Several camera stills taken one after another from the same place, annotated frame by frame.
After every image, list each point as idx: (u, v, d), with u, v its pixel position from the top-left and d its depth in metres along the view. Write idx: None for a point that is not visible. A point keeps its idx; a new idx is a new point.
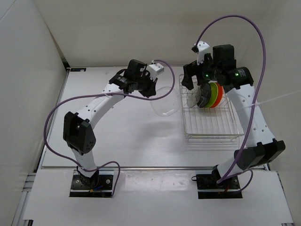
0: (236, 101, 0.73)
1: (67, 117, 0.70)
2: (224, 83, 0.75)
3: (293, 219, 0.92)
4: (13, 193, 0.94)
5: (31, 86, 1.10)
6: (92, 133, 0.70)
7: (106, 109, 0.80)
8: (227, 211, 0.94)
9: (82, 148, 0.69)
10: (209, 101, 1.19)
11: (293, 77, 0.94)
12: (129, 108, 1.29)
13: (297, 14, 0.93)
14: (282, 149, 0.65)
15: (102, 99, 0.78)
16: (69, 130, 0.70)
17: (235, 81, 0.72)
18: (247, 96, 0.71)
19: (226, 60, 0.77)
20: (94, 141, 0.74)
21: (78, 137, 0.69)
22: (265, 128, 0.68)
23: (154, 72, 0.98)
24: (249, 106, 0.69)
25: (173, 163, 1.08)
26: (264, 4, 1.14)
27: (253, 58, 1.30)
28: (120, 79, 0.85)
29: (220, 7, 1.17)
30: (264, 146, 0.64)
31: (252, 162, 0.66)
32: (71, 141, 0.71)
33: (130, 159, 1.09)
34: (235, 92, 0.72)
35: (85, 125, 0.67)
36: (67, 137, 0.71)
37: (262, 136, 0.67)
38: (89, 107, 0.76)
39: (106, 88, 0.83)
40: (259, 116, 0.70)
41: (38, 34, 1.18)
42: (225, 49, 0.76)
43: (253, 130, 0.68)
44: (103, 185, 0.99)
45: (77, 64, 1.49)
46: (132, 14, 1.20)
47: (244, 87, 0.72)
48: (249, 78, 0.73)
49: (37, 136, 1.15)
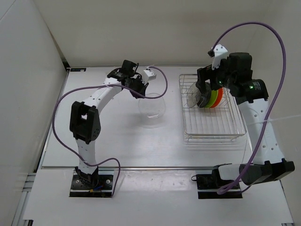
0: (248, 114, 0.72)
1: (74, 106, 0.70)
2: (237, 94, 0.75)
3: (293, 219, 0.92)
4: (13, 193, 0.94)
5: (31, 86, 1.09)
6: (99, 119, 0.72)
7: (107, 100, 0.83)
8: (227, 211, 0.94)
9: (89, 134, 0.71)
10: (209, 101, 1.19)
11: (293, 78, 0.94)
12: (128, 107, 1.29)
13: (297, 15, 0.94)
14: (291, 170, 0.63)
15: (104, 89, 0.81)
16: (76, 118, 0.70)
17: (249, 93, 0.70)
18: (259, 110, 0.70)
19: (242, 71, 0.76)
20: (100, 127, 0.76)
21: (86, 125, 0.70)
22: (275, 146, 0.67)
23: (146, 77, 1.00)
24: (261, 123, 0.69)
25: (173, 164, 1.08)
26: (264, 4, 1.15)
27: (254, 59, 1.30)
28: (116, 73, 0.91)
29: (220, 7, 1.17)
30: (271, 165, 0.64)
31: (258, 180, 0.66)
32: (79, 130, 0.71)
33: (130, 160, 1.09)
34: (248, 106, 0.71)
35: (93, 111, 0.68)
36: (74, 125, 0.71)
37: (271, 154, 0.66)
38: (94, 96, 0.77)
39: (106, 81, 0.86)
40: (270, 133, 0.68)
41: (39, 33, 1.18)
42: (243, 59, 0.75)
43: (262, 147, 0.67)
44: (103, 185, 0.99)
45: (77, 64, 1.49)
46: (133, 15, 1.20)
47: (257, 101, 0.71)
48: (264, 92, 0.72)
49: (37, 136, 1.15)
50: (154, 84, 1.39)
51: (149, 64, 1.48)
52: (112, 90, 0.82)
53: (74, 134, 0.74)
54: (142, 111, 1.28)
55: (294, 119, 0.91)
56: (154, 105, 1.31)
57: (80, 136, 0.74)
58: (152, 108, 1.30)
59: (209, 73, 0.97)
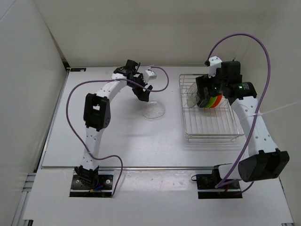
0: (239, 109, 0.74)
1: (88, 97, 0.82)
2: (228, 95, 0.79)
3: (293, 219, 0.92)
4: (13, 192, 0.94)
5: (32, 86, 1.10)
6: (109, 108, 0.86)
7: (114, 93, 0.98)
8: (227, 211, 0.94)
9: (102, 122, 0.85)
10: (209, 101, 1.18)
11: (293, 77, 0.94)
12: (128, 107, 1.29)
13: (297, 14, 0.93)
14: (286, 160, 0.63)
15: (112, 83, 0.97)
16: (90, 107, 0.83)
17: (239, 92, 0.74)
18: (249, 106, 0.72)
19: (232, 76, 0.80)
20: (109, 116, 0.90)
21: (99, 113, 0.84)
22: (268, 137, 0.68)
23: (147, 77, 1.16)
24: (252, 116, 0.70)
25: (173, 163, 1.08)
26: (263, 4, 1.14)
27: (252, 59, 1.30)
28: (122, 70, 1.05)
29: (220, 7, 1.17)
30: (266, 154, 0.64)
31: (256, 172, 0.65)
32: (92, 117, 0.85)
33: (129, 159, 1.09)
34: (239, 103, 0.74)
35: (106, 101, 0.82)
36: (88, 115, 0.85)
37: (264, 144, 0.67)
38: (104, 89, 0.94)
39: (113, 76, 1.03)
40: (261, 125, 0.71)
41: (38, 33, 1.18)
42: (233, 64, 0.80)
43: (255, 138, 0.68)
44: (103, 185, 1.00)
45: (77, 64, 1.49)
46: (132, 15, 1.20)
47: (248, 99, 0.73)
48: (253, 91, 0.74)
49: (37, 136, 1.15)
50: (154, 84, 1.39)
51: (149, 64, 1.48)
52: (119, 84, 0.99)
53: (87, 122, 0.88)
54: (142, 111, 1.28)
55: (294, 119, 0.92)
56: (154, 104, 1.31)
57: (92, 123, 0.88)
58: (152, 108, 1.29)
59: (205, 82, 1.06)
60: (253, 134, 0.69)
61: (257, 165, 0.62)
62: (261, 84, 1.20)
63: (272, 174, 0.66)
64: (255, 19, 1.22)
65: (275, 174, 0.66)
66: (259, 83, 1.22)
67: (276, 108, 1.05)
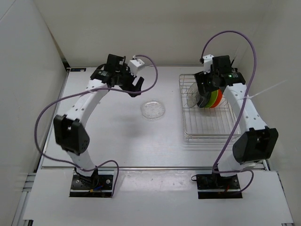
0: (230, 95, 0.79)
1: (55, 122, 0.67)
2: (219, 84, 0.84)
3: (293, 219, 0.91)
4: (13, 192, 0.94)
5: (31, 86, 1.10)
6: (84, 131, 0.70)
7: (91, 107, 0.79)
8: (226, 211, 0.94)
9: (77, 148, 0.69)
10: (209, 101, 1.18)
11: (292, 77, 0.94)
12: (128, 107, 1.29)
13: (297, 14, 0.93)
14: (275, 136, 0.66)
15: (87, 96, 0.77)
16: (60, 133, 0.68)
17: (229, 81, 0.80)
18: (239, 91, 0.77)
19: (223, 68, 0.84)
20: (88, 137, 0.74)
21: (72, 139, 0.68)
22: (257, 117, 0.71)
23: (135, 68, 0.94)
24: (241, 99, 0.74)
25: (173, 164, 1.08)
26: (263, 4, 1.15)
27: (252, 59, 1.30)
28: (100, 73, 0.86)
29: (220, 7, 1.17)
30: (256, 131, 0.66)
31: (248, 149, 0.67)
32: (65, 144, 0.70)
33: (129, 160, 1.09)
34: (229, 89, 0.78)
35: (77, 125, 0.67)
36: (60, 141, 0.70)
37: (254, 123, 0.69)
38: (76, 107, 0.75)
39: (89, 84, 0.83)
40: (250, 108, 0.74)
41: (38, 33, 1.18)
42: (223, 58, 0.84)
43: (245, 117, 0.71)
44: (103, 185, 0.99)
45: (77, 64, 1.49)
46: (132, 15, 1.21)
47: (237, 85, 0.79)
48: (241, 78, 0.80)
49: (37, 136, 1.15)
50: (154, 84, 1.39)
51: (149, 64, 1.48)
52: (96, 95, 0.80)
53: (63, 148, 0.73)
54: (142, 111, 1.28)
55: (294, 119, 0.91)
56: (154, 104, 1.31)
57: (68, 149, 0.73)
58: (152, 108, 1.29)
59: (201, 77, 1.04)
60: (243, 115, 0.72)
61: (249, 140, 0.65)
62: (261, 84, 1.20)
63: (264, 153, 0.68)
64: (255, 19, 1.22)
65: (268, 153, 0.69)
66: (259, 83, 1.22)
67: (276, 108, 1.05)
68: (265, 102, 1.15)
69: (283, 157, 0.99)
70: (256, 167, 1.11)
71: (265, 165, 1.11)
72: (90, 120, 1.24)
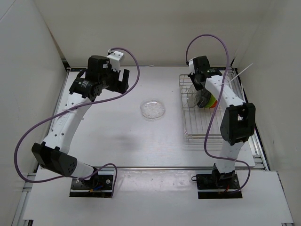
0: (210, 86, 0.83)
1: (35, 152, 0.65)
2: (200, 80, 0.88)
3: (293, 219, 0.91)
4: (13, 193, 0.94)
5: (31, 86, 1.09)
6: (67, 156, 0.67)
7: (74, 127, 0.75)
8: (226, 211, 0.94)
9: (63, 173, 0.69)
10: (209, 101, 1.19)
11: (292, 77, 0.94)
12: (128, 107, 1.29)
13: (297, 14, 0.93)
14: (253, 108, 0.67)
15: (66, 117, 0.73)
16: (43, 161, 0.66)
17: (208, 75, 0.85)
18: (217, 80, 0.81)
19: (201, 66, 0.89)
20: (75, 159, 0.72)
21: (56, 167, 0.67)
22: (236, 97, 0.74)
23: (117, 63, 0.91)
24: (220, 85, 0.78)
25: (173, 164, 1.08)
26: (263, 4, 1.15)
27: (252, 59, 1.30)
28: (81, 84, 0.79)
29: (220, 7, 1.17)
30: (235, 107, 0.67)
31: (232, 125, 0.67)
32: (51, 169, 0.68)
33: (129, 160, 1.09)
34: (208, 81, 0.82)
35: (57, 154, 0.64)
36: (45, 167, 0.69)
37: (233, 101, 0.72)
38: (55, 131, 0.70)
39: (68, 101, 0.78)
40: (229, 91, 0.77)
41: (38, 33, 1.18)
42: (201, 58, 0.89)
43: (225, 98, 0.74)
44: (103, 185, 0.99)
45: (77, 64, 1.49)
46: (132, 15, 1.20)
47: (215, 76, 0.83)
48: (219, 71, 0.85)
49: (37, 136, 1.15)
50: (154, 84, 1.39)
51: (149, 64, 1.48)
52: (77, 113, 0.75)
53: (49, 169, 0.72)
54: (142, 111, 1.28)
55: (294, 119, 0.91)
56: (154, 105, 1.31)
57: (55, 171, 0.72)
58: (152, 108, 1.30)
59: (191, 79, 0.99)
60: (223, 96, 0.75)
61: (230, 114, 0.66)
62: (261, 84, 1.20)
63: (248, 128, 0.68)
64: (255, 19, 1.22)
65: (252, 128, 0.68)
66: (259, 83, 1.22)
67: (276, 108, 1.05)
68: (265, 102, 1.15)
69: (283, 157, 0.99)
70: (256, 167, 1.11)
71: (265, 165, 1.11)
72: (90, 120, 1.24)
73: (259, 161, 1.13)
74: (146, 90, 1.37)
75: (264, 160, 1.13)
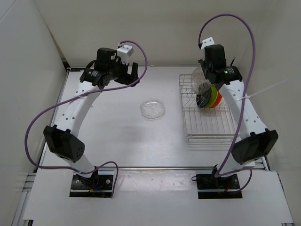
0: (227, 94, 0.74)
1: (45, 133, 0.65)
2: (215, 80, 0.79)
3: (293, 219, 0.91)
4: (13, 193, 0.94)
5: (31, 86, 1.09)
6: (77, 140, 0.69)
7: (83, 113, 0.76)
8: (227, 211, 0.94)
9: (71, 157, 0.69)
10: (209, 101, 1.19)
11: (292, 77, 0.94)
12: (128, 108, 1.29)
13: (297, 13, 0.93)
14: (276, 137, 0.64)
15: (77, 102, 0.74)
16: (53, 144, 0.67)
17: (224, 77, 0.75)
18: (237, 90, 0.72)
19: (217, 61, 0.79)
20: (83, 144, 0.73)
21: (65, 150, 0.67)
22: (257, 119, 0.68)
23: (125, 56, 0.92)
24: (240, 100, 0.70)
25: (173, 164, 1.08)
26: (263, 4, 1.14)
27: (252, 59, 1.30)
28: (91, 73, 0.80)
29: (220, 6, 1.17)
30: (257, 136, 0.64)
31: (249, 153, 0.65)
32: (60, 153, 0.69)
33: (129, 160, 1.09)
34: (226, 88, 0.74)
35: (68, 135, 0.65)
36: (54, 150, 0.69)
37: (255, 126, 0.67)
38: (66, 115, 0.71)
39: (79, 88, 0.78)
40: (249, 107, 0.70)
41: (38, 33, 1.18)
42: (217, 49, 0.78)
43: (245, 121, 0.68)
44: (103, 185, 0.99)
45: (77, 64, 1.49)
46: (132, 15, 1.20)
47: (234, 83, 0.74)
48: (238, 74, 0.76)
49: (37, 135, 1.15)
50: (154, 84, 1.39)
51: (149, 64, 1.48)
52: (87, 100, 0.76)
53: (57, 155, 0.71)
54: (142, 111, 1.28)
55: (294, 119, 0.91)
56: (154, 105, 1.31)
57: (63, 157, 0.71)
58: (152, 108, 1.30)
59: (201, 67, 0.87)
60: (243, 117, 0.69)
61: (250, 146, 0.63)
62: (261, 84, 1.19)
63: (263, 153, 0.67)
64: (255, 19, 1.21)
65: (266, 152, 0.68)
66: (259, 83, 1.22)
67: (276, 108, 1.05)
68: (265, 103, 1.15)
69: (283, 157, 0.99)
70: (256, 167, 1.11)
71: (265, 165, 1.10)
72: (91, 120, 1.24)
73: (259, 161, 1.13)
74: (146, 90, 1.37)
75: (264, 160, 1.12)
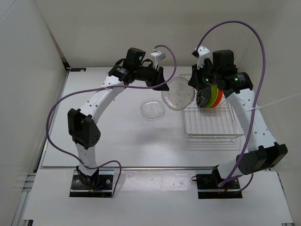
0: (236, 104, 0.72)
1: (68, 115, 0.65)
2: (224, 87, 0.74)
3: (293, 219, 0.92)
4: (13, 193, 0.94)
5: (31, 85, 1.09)
6: (95, 126, 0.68)
7: (106, 105, 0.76)
8: (226, 211, 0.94)
9: (87, 142, 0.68)
10: (209, 101, 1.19)
11: (292, 77, 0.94)
12: (129, 108, 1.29)
13: (297, 14, 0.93)
14: (285, 152, 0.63)
15: (102, 92, 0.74)
16: (74, 126, 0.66)
17: (235, 84, 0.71)
18: (247, 100, 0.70)
19: (226, 67, 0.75)
20: (99, 133, 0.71)
21: (83, 134, 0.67)
22: (266, 132, 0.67)
23: (155, 60, 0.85)
24: (249, 110, 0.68)
25: (173, 163, 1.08)
26: (263, 4, 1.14)
27: (253, 59, 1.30)
28: (119, 69, 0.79)
29: (220, 7, 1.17)
30: (265, 150, 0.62)
31: (256, 166, 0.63)
32: (78, 137, 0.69)
33: (130, 159, 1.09)
34: (235, 97, 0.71)
35: (89, 120, 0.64)
36: (73, 132, 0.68)
37: (263, 139, 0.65)
38: (91, 102, 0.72)
39: (106, 81, 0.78)
40: (259, 119, 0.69)
41: (39, 33, 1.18)
42: (225, 55, 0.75)
43: (254, 133, 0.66)
44: (103, 185, 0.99)
45: (77, 64, 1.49)
46: (133, 15, 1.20)
47: (244, 92, 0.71)
48: (249, 82, 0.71)
49: (37, 136, 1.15)
50: None
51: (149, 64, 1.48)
52: (112, 92, 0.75)
53: (74, 138, 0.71)
54: (142, 111, 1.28)
55: (295, 120, 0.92)
56: (154, 105, 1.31)
57: (79, 141, 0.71)
58: (152, 108, 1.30)
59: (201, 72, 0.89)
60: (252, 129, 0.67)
61: (258, 160, 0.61)
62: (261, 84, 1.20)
63: (269, 165, 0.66)
64: (255, 19, 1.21)
65: (273, 165, 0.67)
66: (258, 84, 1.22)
67: (276, 108, 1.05)
68: (265, 103, 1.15)
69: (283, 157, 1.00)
70: None
71: None
72: None
73: None
74: (146, 90, 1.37)
75: None
